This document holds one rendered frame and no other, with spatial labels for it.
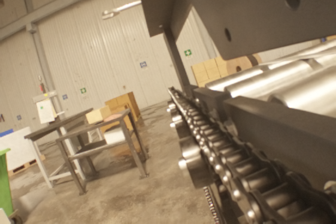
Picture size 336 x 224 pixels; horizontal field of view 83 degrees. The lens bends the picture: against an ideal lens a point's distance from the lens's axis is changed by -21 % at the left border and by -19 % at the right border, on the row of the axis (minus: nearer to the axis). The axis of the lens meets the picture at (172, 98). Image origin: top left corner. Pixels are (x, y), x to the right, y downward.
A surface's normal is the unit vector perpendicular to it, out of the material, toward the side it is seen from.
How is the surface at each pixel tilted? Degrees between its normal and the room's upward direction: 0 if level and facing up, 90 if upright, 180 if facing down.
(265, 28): 90
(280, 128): 90
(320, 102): 59
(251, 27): 90
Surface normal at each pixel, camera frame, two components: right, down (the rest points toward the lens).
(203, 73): -0.02, 0.11
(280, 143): -0.94, 0.33
